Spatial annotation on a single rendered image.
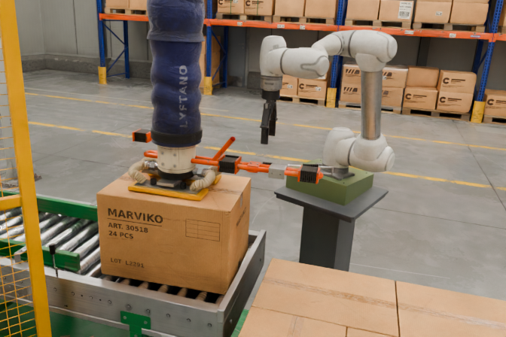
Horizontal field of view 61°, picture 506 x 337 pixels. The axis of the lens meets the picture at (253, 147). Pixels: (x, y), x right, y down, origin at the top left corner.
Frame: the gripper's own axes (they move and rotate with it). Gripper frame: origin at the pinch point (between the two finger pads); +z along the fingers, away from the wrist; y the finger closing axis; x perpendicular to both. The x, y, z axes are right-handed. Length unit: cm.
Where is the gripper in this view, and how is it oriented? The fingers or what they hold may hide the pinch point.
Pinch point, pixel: (268, 137)
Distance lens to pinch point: 181.9
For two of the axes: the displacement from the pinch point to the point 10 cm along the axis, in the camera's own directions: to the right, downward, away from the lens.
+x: 9.7, 1.2, -2.3
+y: -2.6, 2.7, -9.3
